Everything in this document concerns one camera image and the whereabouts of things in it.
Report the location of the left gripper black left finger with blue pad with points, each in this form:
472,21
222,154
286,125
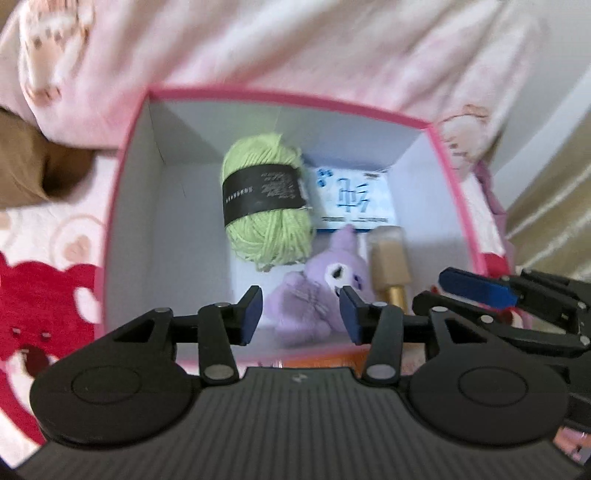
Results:
142,378

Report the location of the green yarn ball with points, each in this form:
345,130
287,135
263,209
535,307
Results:
266,213

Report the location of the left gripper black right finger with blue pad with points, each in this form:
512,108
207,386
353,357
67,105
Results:
457,377

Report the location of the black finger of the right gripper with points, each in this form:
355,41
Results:
490,321

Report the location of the beige striped curtain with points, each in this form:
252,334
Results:
549,225

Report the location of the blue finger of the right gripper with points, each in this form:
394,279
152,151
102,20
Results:
477,288

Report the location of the pink bear print pillow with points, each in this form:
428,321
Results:
76,69

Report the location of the pink cardboard box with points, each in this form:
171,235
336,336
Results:
196,161

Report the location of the blue white tissue pack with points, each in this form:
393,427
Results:
340,196

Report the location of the pink red bear blanket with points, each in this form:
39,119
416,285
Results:
274,423

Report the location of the purple plush toy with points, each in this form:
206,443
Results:
305,306

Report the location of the brown pillow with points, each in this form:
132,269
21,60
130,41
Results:
33,169

